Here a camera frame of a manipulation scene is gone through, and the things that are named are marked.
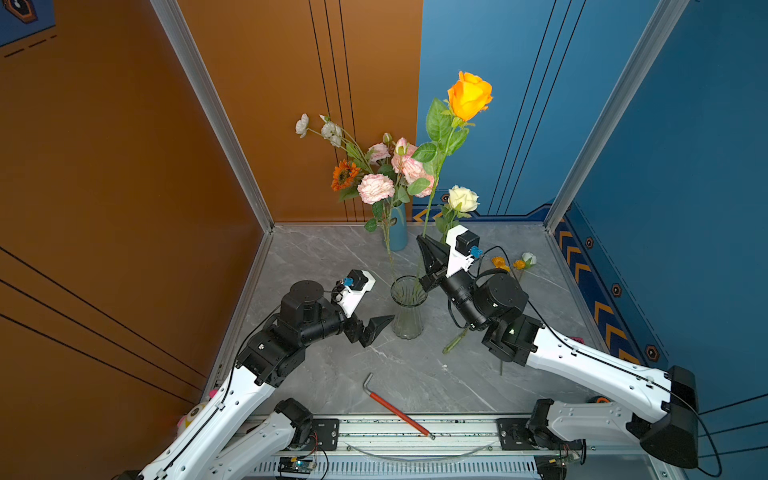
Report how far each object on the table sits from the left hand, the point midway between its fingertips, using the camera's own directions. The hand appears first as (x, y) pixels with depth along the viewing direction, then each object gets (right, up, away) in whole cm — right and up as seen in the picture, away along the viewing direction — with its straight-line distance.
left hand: (379, 299), depth 66 cm
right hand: (+8, +13, -6) cm, 17 cm away
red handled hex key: (+3, -31, +12) cm, 33 cm away
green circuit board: (-21, -41, +5) cm, 46 cm away
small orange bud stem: (+40, +7, +40) cm, 57 cm away
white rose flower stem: (+51, +8, +39) cm, 65 cm away
